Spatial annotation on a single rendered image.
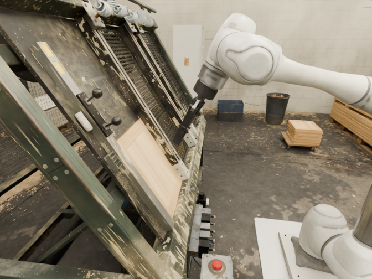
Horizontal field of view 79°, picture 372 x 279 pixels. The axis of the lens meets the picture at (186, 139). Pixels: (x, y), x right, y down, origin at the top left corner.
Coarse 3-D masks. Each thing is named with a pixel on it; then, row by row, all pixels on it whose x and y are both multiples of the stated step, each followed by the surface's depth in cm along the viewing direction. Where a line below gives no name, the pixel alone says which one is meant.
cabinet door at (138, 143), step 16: (128, 128) 118; (144, 128) 132; (128, 144) 109; (144, 144) 124; (144, 160) 117; (160, 160) 132; (144, 176) 109; (160, 176) 124; (176, 176) 142; (160, 192) 116; (176, 192) 132
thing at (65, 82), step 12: (36, 48) 81; (48, 60) 83; (48, 72) 84; (60, 84) 86; (72, 84) 88; (72, 96) 87; (84, 108) 88; (96, 132) 92; (108, 144) 93; (120, 156) 95; (120, 168) 97; (132, 168) 99; (132, 180) 99; (144, 180) 104; (144, 192) 100; (156, 204) 104; (156, 216) 105; (168, 216) 108; (168, 228) 107
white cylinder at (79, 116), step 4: (80, 112) 87; (76, 116) 86; (80, 116) 87; (84, 116) 88; (80, 120) 87; (84, 120) 87; (84, 124) 87; (88, 124) 88; (84, 128) 88; (88, 128) 88; (92, 128) 90
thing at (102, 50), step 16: (80, 0) 110; (112, 0) 115; (96, 16) 116; (96, 32) 118; (96, 48) 120; (112, 64) 123; (128, 80) 129; (128, 96) 128; (144, 112) 131; (160, 128) 138; (176, 160) 141
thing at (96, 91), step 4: (96, 88) 81; (92, 92) 81; (96, 92) 80; (100, 92) 81; (92, 96) 84; (96, 96) 81; (100, 96) 82; (84, 100) 88; (88, 100) 88; (88, 104) 89
